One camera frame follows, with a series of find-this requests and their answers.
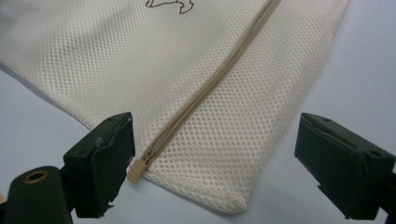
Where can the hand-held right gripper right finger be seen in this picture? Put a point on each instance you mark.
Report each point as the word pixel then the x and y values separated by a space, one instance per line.
pixel 342 168

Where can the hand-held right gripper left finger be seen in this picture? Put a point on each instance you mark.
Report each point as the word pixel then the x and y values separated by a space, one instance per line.
pixel 99 161

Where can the white mesh laundry bag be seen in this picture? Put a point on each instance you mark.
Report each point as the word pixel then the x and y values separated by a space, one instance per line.
pixel 218 137

